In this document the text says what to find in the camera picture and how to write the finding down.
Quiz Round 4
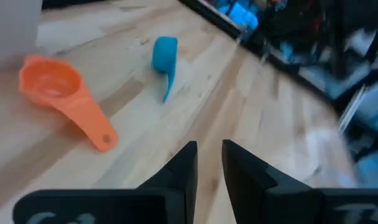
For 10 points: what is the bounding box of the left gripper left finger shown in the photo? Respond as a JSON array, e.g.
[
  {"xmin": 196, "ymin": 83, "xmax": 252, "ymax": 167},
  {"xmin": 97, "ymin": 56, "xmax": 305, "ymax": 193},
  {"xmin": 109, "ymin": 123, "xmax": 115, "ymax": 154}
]
[{"xmin": 13, "ymin": 141, "xmax": 199, "ymax": 224}]

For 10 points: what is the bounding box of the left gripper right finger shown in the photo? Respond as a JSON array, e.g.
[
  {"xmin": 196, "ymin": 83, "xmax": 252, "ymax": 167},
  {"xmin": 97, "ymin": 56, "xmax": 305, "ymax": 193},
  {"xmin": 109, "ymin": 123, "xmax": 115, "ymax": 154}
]
[{"xmin": 221, "ymin": 139, "xmax": 378, "ymax": 224}]

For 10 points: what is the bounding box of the light blue measuring cup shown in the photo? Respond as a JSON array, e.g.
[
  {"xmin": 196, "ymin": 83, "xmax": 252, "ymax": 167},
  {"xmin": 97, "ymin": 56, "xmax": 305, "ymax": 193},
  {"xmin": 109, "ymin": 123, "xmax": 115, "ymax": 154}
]
[{"xmin": 151, "ymin": 35, "xmax": 179, "ymax": 104}]

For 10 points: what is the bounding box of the orange measuring cup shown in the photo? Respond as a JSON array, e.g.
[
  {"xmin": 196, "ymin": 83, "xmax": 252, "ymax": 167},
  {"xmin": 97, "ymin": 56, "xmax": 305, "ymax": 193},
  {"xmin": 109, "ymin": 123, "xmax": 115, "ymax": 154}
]
[{"xmin": 19, "ymin": 54, "xmax": 119, "ymax": 153}]

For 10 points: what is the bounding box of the white plant pot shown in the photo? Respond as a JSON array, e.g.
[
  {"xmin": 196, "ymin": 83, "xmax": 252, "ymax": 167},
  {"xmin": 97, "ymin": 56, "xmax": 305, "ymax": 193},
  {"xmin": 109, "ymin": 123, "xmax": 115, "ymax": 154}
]
[{"xmin": 0, "ymin": 0, "xmax": 43, "ymax": 68}]

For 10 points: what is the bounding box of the black aluminium table frame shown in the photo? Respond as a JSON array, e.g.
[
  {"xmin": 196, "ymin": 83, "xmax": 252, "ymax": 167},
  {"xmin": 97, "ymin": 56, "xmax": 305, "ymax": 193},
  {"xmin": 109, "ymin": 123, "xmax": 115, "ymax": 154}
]
[{"xmin": 178, "ymin": 0, "xmax": 378, "ymax": 162}]

